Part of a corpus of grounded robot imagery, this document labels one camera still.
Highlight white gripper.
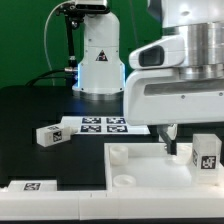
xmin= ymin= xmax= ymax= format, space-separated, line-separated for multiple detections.
xmin=123 ymin=68 xmax=224 ymax=155

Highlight white square tabletop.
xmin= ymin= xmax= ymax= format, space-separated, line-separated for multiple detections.
xmin=104 ymin=143 xmax=224 ymax=191

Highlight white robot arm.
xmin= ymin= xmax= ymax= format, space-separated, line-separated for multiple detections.
xmin=73 ymin=0 xmax=224 ymax=137

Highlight white obstacle fence front bar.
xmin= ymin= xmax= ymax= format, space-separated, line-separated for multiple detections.
xmin=0 ymin=187 xmax=224 ymax=220

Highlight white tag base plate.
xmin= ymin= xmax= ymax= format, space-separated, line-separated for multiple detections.
xmin=61 ymin=116 xmax=150 ymax=135

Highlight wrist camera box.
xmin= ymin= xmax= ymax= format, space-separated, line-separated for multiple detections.
xmin=129 ymin=35 xmax=185 ymax=70

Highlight black cables on table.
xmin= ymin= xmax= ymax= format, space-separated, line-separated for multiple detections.
xmin=25 ymin=69 xmax=79 ymax=88

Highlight black camera stand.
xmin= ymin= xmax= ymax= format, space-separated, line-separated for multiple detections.
xmin=56 ymin=2 xmax=84 ymax=84

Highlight white camera cable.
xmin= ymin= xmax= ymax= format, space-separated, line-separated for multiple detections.
xmin=43 ymin=0 xmax=76 ymax=87

